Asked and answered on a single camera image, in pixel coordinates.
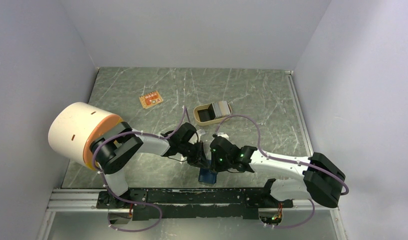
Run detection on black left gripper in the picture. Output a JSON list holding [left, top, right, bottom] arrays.
[[179, 141, 210, 171]]

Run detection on blue leather card holder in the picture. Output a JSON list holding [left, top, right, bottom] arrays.
[[198, 167, 218, 185]]

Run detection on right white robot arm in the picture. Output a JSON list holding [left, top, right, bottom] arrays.
[[210, 135, 345, 208]]

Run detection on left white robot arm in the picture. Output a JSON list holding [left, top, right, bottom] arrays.
[[89, 121, 210, 208]]

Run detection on beige oval card tray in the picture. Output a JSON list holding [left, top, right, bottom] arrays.
[[193, 102, 233, 127]]

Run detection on stack of cards in tray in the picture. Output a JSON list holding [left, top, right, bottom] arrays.
[[211, 100, 232, 119]]

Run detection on large white cylinder roll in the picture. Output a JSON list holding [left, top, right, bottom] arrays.
[[48, 102, 122, 170]]

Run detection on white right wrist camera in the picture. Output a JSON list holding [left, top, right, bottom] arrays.
[[212, 132, 229, 140]]

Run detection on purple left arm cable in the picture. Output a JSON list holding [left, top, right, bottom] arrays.
[[91, 105, 191, 203]]

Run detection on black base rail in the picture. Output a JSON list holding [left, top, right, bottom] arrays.
[[96, 184, 293, 221]]

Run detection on aluminium frame rail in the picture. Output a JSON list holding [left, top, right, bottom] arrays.
[[37, 187, 347, 240]]

